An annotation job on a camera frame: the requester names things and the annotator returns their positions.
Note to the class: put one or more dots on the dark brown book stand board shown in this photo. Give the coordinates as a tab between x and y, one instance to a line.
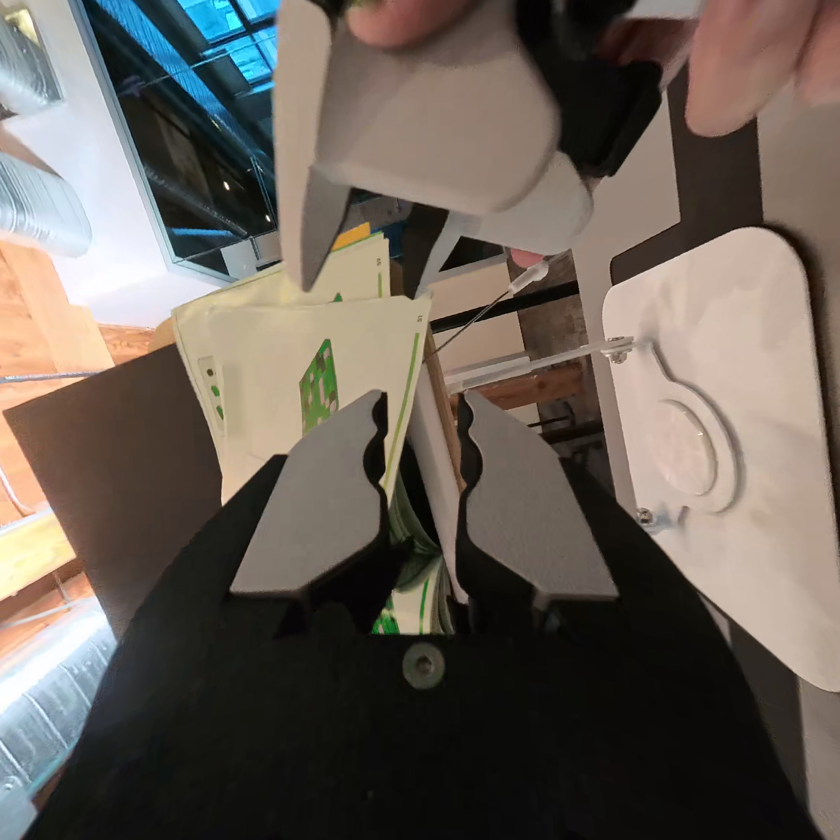
118	472

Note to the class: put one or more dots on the lego instruction booklet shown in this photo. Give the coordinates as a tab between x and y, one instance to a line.
275	354

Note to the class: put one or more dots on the large spiral metal air duct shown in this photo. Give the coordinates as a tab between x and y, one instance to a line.
46	695

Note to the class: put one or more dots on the glass partition window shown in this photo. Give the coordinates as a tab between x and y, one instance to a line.
190	131

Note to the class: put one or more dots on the white metal base plate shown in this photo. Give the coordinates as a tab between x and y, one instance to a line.
754	328

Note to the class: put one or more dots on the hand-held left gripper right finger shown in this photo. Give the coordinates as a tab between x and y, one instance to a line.
531	518

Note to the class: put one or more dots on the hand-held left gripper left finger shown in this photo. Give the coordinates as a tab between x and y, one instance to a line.
315	499

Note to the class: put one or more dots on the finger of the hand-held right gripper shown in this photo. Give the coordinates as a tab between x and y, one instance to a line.
531	210
420	124

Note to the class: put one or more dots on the person's right hand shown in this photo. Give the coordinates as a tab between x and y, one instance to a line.
754	52

